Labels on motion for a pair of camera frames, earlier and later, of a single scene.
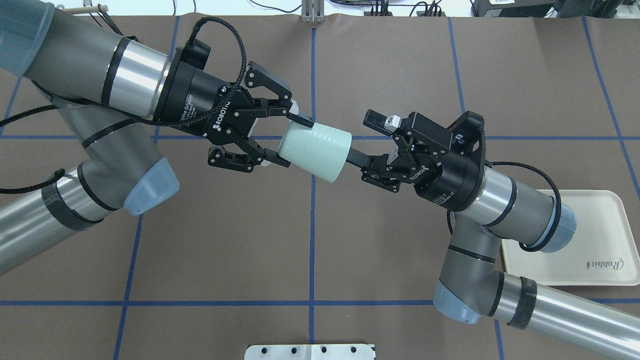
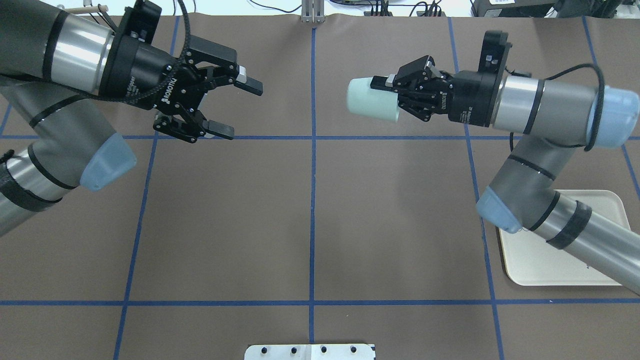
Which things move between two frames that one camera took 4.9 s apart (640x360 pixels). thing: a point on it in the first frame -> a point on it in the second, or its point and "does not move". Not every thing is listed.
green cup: (321, 151) -> (363, 100)
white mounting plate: (310, 352) does not move
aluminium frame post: (313, 11) does not move
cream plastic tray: (603, 251) does not move
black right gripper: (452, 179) -> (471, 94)
